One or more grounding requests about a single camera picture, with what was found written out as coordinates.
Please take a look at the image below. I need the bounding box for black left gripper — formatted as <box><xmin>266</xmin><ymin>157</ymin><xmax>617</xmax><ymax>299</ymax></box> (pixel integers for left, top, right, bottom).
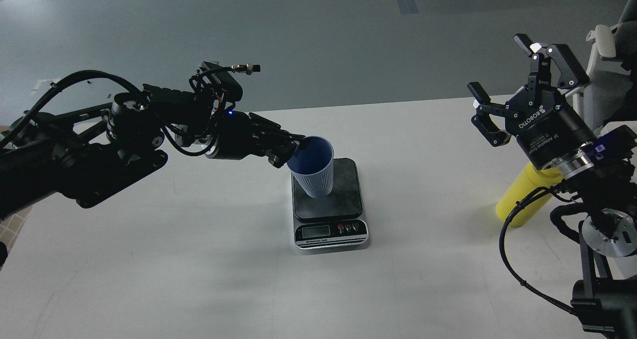
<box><xmin>206</xmin><ymin>112</ymin><xmax>305</xmax><ymax>168</ymax></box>

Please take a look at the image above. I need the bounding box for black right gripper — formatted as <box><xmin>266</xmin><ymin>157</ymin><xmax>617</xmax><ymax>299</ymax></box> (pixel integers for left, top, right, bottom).
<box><xmin>467</xmin><ymin>33</ymin><xmax>595</xmax><ymax>169</ymax></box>

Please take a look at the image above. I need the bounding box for blue ribbed cup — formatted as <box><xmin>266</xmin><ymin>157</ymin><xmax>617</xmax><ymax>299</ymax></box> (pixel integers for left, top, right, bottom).
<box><xmin>286</xmin><ymin>136</ymin><xmax>334</xmax><ymax>199</ymax></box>

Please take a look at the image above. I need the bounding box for yellow squeeze bottle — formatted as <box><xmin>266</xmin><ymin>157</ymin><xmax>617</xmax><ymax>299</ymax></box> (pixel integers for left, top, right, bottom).
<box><xmin>495</xmin><ymin>162</ymin><xmax>563</xmax><ymax>227</ymax></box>

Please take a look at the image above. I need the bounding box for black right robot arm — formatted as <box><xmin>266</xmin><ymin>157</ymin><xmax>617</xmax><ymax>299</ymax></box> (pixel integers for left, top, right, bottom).
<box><xmin>468</xmin><ymin>33</ymin><xmax>636</xmax><ymax>339</ymax></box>

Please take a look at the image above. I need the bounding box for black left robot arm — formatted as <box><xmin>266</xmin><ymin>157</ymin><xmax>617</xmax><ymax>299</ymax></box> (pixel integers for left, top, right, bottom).
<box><xmin>0</xmin><ymin>62</ymin><xmax>309</xmax><ymax>220</ymax></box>

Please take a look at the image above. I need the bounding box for digital kitchen scale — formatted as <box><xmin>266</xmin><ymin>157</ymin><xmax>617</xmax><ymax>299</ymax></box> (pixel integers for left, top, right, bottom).
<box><xmin>291</xmin><ymin>158</ymin><xmax>370</xmax><ymax>253</ymax></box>

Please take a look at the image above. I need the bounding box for white office chair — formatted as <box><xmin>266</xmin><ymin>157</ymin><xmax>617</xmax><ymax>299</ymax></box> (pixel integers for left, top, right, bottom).
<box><xmin>572</xmin><ymin>0</ymin><xmax>637</xmax><ymax>133</ymax></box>

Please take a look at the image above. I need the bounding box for beige checkered cloth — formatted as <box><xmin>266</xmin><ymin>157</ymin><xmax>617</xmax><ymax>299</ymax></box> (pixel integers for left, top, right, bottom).
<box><xmin>0</xmin><ymin>125</ymin><xmax>33</xmax><ymax>267</ymax></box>

